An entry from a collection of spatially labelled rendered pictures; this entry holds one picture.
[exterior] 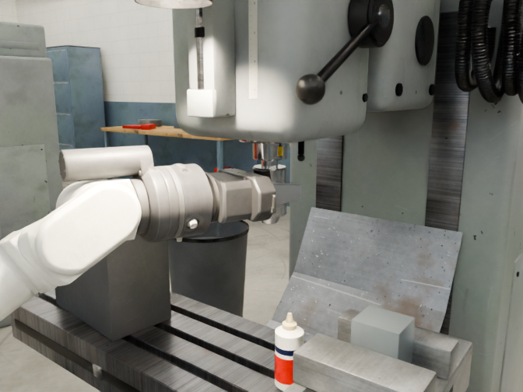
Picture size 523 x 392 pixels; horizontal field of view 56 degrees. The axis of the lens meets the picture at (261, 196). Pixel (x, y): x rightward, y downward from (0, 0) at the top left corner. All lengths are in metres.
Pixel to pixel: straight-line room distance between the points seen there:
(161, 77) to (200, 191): 6.67
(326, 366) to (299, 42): 0.36
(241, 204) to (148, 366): 0.32
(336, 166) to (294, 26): 0.53
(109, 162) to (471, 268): 0.67
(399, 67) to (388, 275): 0.43
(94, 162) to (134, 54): 7.15
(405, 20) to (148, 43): 6.81
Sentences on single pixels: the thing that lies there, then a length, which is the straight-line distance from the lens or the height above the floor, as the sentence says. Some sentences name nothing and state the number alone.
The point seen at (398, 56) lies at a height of 1.41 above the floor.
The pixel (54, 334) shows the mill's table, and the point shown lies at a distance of 0.98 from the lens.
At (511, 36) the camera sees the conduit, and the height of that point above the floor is 1.44.
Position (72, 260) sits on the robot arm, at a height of 1.21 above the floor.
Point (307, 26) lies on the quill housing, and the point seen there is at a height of 1.44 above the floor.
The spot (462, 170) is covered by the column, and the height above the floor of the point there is 1.23.
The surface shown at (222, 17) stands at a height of 1.45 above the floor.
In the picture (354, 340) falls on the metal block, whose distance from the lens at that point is 0.62.
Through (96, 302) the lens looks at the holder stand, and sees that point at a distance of 0.89.
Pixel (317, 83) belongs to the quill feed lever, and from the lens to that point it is 0.48.
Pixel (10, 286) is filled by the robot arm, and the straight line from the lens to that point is 0.53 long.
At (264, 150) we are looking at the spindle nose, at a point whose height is 1.29.
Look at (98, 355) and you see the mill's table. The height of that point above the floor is 0.95.
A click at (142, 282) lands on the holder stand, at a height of 1.05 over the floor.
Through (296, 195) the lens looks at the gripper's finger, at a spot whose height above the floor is 1.23.
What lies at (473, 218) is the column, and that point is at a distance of 0.94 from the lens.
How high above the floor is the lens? 1.37
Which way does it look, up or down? 12 degrees down
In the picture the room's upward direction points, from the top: straight up
